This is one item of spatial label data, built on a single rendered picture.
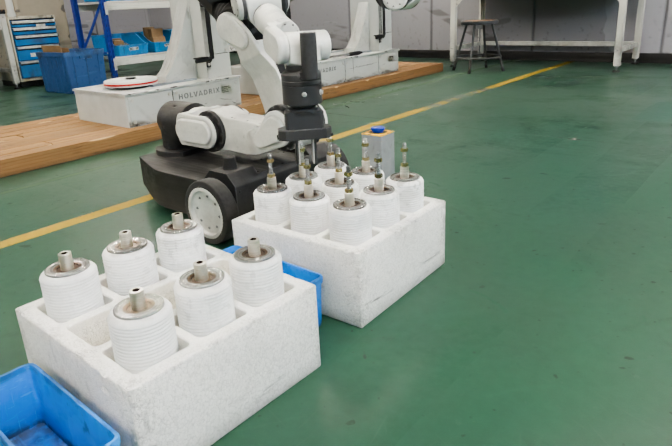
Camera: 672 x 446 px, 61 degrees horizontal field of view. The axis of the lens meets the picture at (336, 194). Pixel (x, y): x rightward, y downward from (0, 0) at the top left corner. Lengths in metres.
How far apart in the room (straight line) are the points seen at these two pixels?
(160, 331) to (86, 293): 0.24
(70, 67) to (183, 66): 2.17
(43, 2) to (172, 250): 6.59
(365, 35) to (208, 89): 1.85
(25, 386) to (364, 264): 0.66
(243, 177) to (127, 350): 0.92
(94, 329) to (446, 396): 0.64
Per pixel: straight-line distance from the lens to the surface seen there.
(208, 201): 1.75
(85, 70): 5.81
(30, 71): 6.71
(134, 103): 3.34
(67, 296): 1.11
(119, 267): 1.16
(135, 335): 0.91
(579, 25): 6.33
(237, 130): 1.92
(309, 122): 1.28
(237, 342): 0.99
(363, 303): 1.26
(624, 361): 1.27
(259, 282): 1.04
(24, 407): 1.18
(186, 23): 3.73
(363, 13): 5.06
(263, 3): 1.46
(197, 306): 0.97
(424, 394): 1.11
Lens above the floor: 0.68
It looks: 19 degrees down
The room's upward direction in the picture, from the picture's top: 3 degrees counter-clockwise
